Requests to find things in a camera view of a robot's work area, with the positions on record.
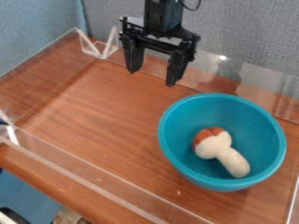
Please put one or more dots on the clear acrylic front barrier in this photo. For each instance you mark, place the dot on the clear acrylic front barrier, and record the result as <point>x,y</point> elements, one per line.
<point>128,195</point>

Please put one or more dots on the clear acrylic barrier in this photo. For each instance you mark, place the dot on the clear acrylic barrier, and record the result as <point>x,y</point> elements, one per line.
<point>215,73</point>
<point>128,195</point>
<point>19,47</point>

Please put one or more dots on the clear acrylic back barrier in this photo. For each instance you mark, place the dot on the clear acrylic back barrier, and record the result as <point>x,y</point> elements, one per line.
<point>215,73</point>

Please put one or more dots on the clear acrylic corner bracket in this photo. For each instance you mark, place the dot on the clear acrylic corner bracket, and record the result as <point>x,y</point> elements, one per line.
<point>99,49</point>

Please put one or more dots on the clear acrylic left barrier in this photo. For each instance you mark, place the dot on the clear acrylic left barrier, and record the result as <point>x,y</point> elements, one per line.
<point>19,47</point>

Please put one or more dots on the plush mushroom toy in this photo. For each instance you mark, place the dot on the plush mushroom toy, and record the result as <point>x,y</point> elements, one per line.
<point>212,145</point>

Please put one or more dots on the blue plastic bowl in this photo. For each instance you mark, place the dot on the blue plastic bowl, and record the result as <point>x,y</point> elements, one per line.
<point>258,139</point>

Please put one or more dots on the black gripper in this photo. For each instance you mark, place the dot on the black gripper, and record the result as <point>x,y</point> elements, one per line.
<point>159,32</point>

